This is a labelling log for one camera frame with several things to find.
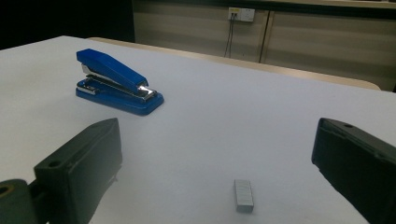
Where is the blue stapler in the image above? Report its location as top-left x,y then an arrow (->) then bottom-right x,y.
75,48 -> 165,117

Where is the white wall socket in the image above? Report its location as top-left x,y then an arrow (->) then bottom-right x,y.
228,7 -> 256,22

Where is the wooden table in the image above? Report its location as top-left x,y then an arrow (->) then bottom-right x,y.
88,36 -> 382,91

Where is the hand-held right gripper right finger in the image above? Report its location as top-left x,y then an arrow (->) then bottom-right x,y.
311,117 -> 396,224

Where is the black curtain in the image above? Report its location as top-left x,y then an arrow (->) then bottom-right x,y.
0,0 -> 136,50

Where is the black power cable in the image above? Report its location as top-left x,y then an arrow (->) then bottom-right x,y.
223,14 -> 234,59
229,14 -> 236,59

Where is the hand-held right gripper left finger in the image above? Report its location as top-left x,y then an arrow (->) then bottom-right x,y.
33,117 -> 123,224

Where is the silver staple strip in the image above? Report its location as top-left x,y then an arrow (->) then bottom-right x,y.
233,179 -> 255,214

